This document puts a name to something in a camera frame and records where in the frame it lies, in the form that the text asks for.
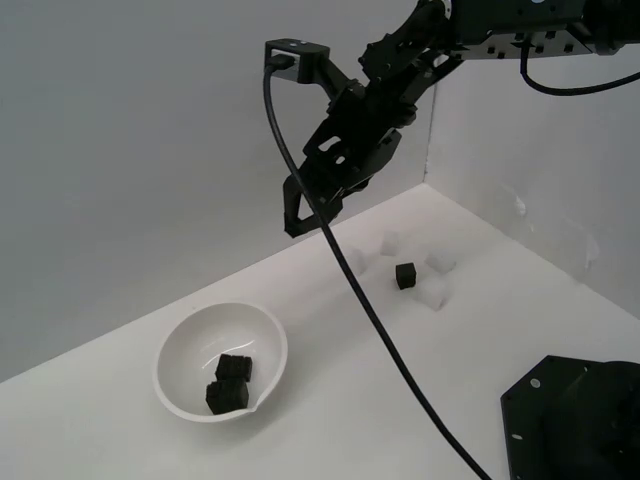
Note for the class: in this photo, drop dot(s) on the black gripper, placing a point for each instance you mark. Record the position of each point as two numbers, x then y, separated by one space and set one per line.
360 135

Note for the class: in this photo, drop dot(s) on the black foam cube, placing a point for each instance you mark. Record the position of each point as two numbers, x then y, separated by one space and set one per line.
227 397
235 366
406 276

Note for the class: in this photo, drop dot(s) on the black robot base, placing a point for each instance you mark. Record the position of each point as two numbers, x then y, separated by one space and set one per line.
565 425

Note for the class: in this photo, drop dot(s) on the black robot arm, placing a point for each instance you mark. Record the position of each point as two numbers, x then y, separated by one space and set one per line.
525 20

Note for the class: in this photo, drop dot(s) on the white bowl with spout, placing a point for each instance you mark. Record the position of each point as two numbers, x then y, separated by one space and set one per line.
190 350

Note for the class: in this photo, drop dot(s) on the white foam cube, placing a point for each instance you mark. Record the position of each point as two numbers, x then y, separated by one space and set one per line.
361 261
440 262
432 295
391 243

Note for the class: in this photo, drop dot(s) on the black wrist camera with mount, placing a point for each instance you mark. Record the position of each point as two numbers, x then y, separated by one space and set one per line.
305 57

